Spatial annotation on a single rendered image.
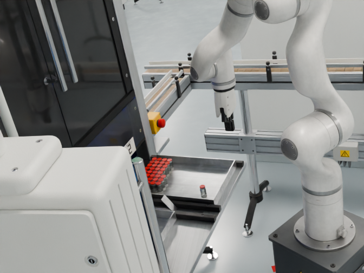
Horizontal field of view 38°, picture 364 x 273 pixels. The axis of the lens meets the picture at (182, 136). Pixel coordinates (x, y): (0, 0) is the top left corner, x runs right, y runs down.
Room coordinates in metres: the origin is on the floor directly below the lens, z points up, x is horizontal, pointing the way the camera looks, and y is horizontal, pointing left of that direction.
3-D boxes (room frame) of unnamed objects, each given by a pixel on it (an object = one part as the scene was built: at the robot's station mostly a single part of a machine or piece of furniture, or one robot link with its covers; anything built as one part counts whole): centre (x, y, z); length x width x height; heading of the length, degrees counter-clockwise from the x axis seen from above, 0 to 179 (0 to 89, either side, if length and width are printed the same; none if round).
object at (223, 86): (1.67, -0.18, 1.27); 0.09 x 0.08 x 0.03; 153
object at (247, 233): (2.57, -0.36, 0.07); 0.50 x 0.08 x 0.14; 153
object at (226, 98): (1.67, -0.17, 1.21); 0.10 x 0.08 x 0.11; 153
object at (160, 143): (2.06, 0.15, 0.87); 0.14 x 0.13 x 0.02; 63
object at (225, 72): (1.67, -0.17, 1.35); 0.09 x 0.08 x 0.13; 119
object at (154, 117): (2.03, 0.12, 1.00); 0.08 x 0.07 x 0.07; 63
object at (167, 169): (1.74, 0.10, 0.90); 0.18 x 0.02 x 0.05; 153
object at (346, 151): (2.27, -0.81, 0.50); 0.12 x 0.05 x 0.09; 63
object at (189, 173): (1.70, 0.03, 0.90); 0.34 x 0.26 x 0.04; 62
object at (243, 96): (2.57, -0.36, 0.46); 0.09 x 0.09 x 0.77; 63
